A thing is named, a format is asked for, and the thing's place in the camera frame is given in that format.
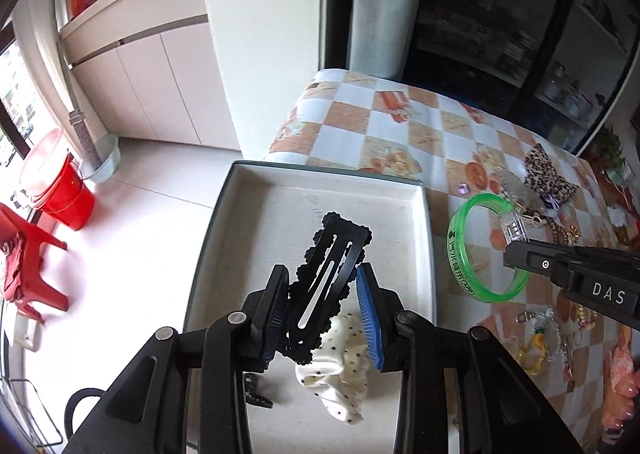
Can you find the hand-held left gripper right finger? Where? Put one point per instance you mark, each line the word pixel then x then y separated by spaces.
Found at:
pixel 370 321

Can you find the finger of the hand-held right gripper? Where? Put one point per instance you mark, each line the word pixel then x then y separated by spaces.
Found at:
pixel 535 259

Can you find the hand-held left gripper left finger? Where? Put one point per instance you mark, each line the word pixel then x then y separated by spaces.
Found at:
pixel 274 319

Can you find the green translucent bangle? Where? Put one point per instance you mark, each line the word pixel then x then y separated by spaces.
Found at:
pixel 457 259

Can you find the black scalloped hair clip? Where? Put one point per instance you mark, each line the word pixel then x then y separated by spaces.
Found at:
pixel 345 239

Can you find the white shallow box tray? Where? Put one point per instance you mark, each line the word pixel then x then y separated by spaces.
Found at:
pixel 300 194

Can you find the person's right hand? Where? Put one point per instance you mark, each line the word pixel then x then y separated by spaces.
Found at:
pixel 625 386

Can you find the white polka dot scrunchie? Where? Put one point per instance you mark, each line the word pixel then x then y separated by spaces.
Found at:
pixel 340 384

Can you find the small black claw clip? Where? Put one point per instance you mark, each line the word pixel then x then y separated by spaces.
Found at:
pixel 255 391

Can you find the leopard print hair bow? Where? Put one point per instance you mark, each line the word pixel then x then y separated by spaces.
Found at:
pixel 547 173

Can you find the small purple gem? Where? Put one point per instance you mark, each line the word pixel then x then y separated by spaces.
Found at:
pixel 462 190

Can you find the small green potted plant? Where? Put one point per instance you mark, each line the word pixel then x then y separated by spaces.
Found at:
pixel 612 151

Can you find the checked tablecloth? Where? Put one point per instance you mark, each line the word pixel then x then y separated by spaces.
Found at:
pixel 400 123

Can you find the pale blue basin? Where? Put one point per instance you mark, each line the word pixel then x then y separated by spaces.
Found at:
pixel 102 158

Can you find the dark glass-front bookshelf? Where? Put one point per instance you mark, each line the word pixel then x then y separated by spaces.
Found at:
pixel 525 23

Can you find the red plastic bucket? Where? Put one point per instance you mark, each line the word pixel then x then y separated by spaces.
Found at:
pixel 65 194

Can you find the red plastic stool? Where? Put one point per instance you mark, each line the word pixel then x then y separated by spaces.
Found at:
pixel 27 259

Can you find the white low cabinet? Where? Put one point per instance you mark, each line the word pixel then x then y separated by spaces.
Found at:
pixel 150 73

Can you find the pale grey textured chair back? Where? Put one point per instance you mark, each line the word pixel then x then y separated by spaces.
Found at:
pixel 385 8

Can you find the window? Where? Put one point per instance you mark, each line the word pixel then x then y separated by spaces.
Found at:
pixel 17 103

